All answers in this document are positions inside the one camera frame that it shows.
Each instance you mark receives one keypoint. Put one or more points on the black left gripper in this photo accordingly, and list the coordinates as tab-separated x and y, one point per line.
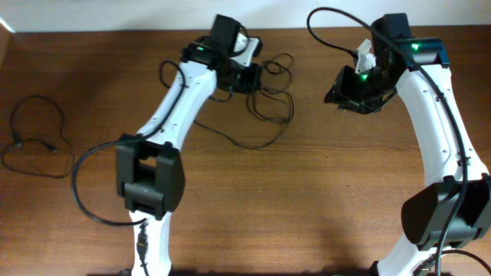
245	77

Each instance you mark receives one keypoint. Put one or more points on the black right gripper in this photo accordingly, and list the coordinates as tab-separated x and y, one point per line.
343	93

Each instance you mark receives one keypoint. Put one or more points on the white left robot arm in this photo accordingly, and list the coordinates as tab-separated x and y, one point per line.
149	169

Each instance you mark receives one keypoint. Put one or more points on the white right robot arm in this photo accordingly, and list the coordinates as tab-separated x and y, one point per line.
453	208

